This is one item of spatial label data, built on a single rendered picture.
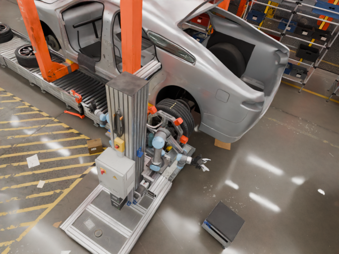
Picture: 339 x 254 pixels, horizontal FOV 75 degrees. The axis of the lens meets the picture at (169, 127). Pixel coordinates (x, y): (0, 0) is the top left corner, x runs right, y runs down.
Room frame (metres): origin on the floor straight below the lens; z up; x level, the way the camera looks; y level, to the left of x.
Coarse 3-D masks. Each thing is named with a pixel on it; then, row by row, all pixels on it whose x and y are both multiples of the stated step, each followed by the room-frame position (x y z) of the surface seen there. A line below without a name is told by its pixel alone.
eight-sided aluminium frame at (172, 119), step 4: (156, 112) 2.19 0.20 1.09; (160, 112) 2.16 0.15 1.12; (164, 112) 2.18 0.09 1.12; (148, 116) 2.22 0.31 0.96; (152, 116) 2.20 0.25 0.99; (164, 116) 2.11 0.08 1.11; (168, 116) 2.14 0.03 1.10; (172, 116) 2.13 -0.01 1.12; (148, 120) 2.23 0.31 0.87; (172, 120) 2.06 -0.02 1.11; (176, 128) 2.03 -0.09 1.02; (180, 128) 2.05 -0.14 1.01; (152, 132) 2.19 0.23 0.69; (180, 132) 2.01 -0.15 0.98; (180, 136) 1.99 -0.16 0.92; (168, 144) 2.06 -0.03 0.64
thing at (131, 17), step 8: (120, 0) 2.32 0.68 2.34; (128, 0) 2.27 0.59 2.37; (136, 0) 2.30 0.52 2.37; (120, 8) 2.32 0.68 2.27; (128, 8) 2.27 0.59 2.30; (136, 8) 2.30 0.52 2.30; (128, 16) 2.27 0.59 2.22; (136, 16) 2.30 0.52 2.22; (128, 24) 2.27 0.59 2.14; (136, 24) 2.31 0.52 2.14; (128, 32) 2.27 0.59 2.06; (136, 32) 2.31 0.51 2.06; (128, 40) 2.27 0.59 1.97; (136, 40) 2.31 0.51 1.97; (128, 48) 2.28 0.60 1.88; (136, 48) 2.31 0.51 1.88; (128, 56) 2.28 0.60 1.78; (136, 56) 2.31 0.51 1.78; (128, 64) 2.28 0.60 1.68; (136, 64) 2.31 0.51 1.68
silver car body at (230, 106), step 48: (48, 0) 3.94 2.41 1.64; (96, 0) 3.49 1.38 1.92; (144, 0) 3.42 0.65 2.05; (192, 0) 3.99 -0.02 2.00; (96, 48) 3.97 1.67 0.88; (144, 48) 4.45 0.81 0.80; (192, 48) 2.65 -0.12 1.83; (240, 48) 3.99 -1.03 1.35; (288, 48) 3.65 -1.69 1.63; (240, 96) 2.19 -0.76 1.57
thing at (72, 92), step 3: (72, 90) 3.03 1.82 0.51; (72, 93) 2.99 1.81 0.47; (75, 93) 2.98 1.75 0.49; (81, 96) 2.92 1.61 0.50; (75, 99) 2.83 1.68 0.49; (78, 99) 2.82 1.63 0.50; (81, 99) 2.90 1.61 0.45; (78, 102) 2.80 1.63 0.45; (66, 111) 2.89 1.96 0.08; (69, 111) 2.91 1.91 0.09; (75, 114) 2.85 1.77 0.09; (78, 114) 2.86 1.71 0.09; (81, 117) 2.81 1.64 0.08
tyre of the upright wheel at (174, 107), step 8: (160, 104) 2.32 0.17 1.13; (168, 104) 2.29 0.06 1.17; (176, 104) 2.31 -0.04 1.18; (168, 112) 2.19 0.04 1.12; (176, 112) 2.17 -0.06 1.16; (184, 112) 2.23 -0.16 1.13; (184, 120) 2.12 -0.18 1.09; (192, 120) 2.23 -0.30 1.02; (184, 128) 2.07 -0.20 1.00; (192, 128) 2.18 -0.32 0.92
